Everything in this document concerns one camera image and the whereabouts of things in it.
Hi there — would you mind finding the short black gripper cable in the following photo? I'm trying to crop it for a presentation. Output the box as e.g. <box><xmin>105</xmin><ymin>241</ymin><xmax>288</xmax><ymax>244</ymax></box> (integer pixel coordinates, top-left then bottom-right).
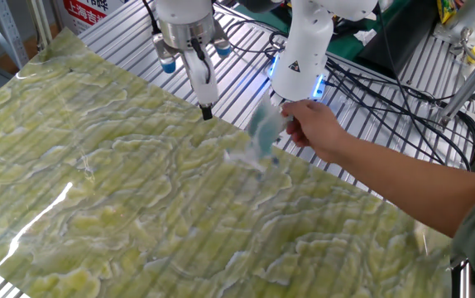
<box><xmin>191</xmin><ymin>37</ymin><xmax>213</xmax><ymax>84</ymax></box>

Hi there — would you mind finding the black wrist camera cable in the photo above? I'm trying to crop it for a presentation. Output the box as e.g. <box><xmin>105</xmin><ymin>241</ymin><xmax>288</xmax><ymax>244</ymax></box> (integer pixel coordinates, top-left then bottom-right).
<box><xmin>142</xmin><ymin>0</ymin><xmax>161</xmax><ymax>35</ymax></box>

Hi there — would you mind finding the person's bare forearm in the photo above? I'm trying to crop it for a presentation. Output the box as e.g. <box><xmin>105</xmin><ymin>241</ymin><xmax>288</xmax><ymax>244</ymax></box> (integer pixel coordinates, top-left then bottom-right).
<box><xmin>335</xmin><ymin>131</ymin><xmax>475</xmax><ymax>239</ymax></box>

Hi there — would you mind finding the red white printed box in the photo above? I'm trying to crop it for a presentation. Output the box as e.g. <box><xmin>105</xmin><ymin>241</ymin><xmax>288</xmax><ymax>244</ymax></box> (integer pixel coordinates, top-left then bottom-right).
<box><xmin>62</xmin><ymin>0</ymin><xmax>126</xmax><ymax>35</ymax></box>

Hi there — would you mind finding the perforated grey shelf upright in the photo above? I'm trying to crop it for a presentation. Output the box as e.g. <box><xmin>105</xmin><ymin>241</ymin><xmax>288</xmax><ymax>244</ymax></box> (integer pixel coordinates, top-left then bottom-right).
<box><xmin>0</xmin><ymin>0</ymin><xmax>30</xmax><ymax>70</ymax></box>

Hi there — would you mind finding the crumpled white paper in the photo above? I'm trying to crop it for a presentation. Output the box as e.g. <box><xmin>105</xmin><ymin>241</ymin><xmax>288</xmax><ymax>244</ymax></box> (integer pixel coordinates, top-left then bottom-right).
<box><xmin>353</xmin><ymin>27</ymin><xmax>378</xmax><ymax>46</ymax></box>

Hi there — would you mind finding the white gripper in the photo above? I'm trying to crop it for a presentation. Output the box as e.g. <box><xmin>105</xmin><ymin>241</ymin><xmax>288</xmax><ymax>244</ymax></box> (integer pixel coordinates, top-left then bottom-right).
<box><xmin>180</xmin><ymin>44</ymin><xmax>221</xmax><ymax>122</ymax></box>

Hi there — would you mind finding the person's bare hand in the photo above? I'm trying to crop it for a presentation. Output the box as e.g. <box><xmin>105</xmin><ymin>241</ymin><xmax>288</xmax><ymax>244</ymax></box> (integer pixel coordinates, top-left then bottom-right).
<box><xmin>281</xmin><ymin>99</ymin><xmax>349</xmax><ymax>165</ymax></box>

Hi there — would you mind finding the green marble pattern mat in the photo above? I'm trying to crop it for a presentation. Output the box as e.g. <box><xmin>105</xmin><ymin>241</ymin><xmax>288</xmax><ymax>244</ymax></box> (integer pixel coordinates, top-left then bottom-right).
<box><xmin>0</xmin><ymin>26</ymin><xmax>460</xmax><ymax>298</ymax></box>

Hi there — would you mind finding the aluminium frame post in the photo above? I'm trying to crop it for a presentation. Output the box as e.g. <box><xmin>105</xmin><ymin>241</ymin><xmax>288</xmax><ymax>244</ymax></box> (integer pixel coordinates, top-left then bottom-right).
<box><xmin>439</xmin><ymin>47</ymin><xmax>475</xmax><ymax>125</ymax></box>
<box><xmin>28</xmin><ymin>0</ymin><xmax>53</xmax><ymax>51</ymax></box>

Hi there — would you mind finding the clear plastic bag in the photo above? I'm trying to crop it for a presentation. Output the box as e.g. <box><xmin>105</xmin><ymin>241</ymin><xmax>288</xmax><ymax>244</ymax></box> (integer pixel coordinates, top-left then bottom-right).
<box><xmin>224</xmin><ymin>97</ymin><xmax>293</xmax><ymax>173</ymax></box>

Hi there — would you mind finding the green cloth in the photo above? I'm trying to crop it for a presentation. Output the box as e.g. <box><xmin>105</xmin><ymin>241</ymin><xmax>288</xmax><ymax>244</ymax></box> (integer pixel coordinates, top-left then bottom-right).
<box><xmin>233</xmin><ymin>0</ymin><xmax>412</xmax><ymax>63</ymax></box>

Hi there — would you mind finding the grey metal machine base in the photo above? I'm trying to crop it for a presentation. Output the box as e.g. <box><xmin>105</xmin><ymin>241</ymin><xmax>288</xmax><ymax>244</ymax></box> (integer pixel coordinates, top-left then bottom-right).
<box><xmin>433</xmin><ymin>0</ymin><xmax>475</xmax><ymax>46</ymax></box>

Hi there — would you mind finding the yellow snack bag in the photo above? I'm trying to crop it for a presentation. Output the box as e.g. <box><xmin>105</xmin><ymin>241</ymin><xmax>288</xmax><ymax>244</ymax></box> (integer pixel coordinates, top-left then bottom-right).
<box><xmin>435</xmin><ymin>0</ymin><xmax>458</xmax><ymax>25</ymax></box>

